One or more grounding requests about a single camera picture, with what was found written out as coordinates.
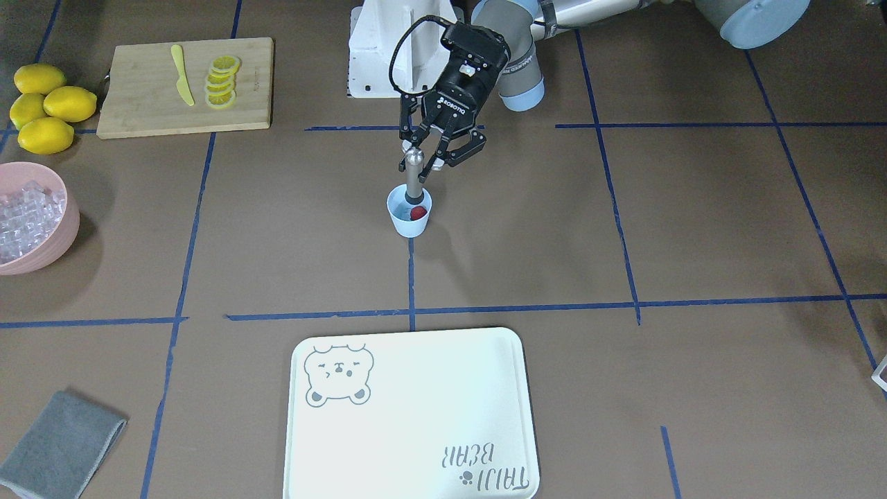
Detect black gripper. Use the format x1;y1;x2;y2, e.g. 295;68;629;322
398;22;511;173

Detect steel muddler with black tip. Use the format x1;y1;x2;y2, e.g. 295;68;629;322
405;149;425;206

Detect red strawberry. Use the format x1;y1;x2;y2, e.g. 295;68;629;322
409;204;428;221

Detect clear ice cubes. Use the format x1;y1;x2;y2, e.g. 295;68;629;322
1;180;67;264

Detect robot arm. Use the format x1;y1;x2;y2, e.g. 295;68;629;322
390;1;649;182

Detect light blue plastic cup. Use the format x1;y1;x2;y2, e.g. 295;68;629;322
386;184;433;238

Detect lemon slices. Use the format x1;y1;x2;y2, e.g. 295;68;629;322
204;55;241;110

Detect yellow plastic knife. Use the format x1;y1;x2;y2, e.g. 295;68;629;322
169;44;195;107

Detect white bear serving tray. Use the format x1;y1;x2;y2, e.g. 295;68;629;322
282;326;541;498

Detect bamboo cutting board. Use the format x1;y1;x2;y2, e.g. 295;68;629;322
97;37;274;139

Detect yellow lemon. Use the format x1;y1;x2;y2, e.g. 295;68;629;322
9;94;47;130
42;86;98;123
18;117;75;155
13;63;67;95

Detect pink bowl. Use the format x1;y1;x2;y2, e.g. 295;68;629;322
2;161;80;276

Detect grey folded cloth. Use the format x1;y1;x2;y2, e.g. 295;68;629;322
1;390;129;498

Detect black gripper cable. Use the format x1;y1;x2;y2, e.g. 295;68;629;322
389;15;458;96

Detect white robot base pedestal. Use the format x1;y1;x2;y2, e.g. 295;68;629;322
348;1;465;98

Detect white wire cup rack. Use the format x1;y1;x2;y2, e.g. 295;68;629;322
870;356;887;394

